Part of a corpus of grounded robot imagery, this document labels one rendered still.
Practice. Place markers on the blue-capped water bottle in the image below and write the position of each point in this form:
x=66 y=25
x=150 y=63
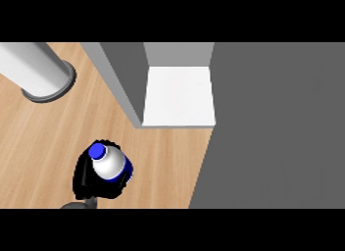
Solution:
x=110 y=165

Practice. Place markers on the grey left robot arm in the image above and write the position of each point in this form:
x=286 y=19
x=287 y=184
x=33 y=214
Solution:
x=79 y=205

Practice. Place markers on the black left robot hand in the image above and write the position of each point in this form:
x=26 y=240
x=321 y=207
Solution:
x=86 y=183

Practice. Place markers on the grey open cabinet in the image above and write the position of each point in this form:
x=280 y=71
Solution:
x=178 y=94

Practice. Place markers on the dark grey cabinet door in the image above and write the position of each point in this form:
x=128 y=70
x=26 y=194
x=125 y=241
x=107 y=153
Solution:
x=282 y=127

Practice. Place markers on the white cylinder with grey base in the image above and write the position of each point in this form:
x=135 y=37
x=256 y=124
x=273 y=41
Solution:
x=30 y=70

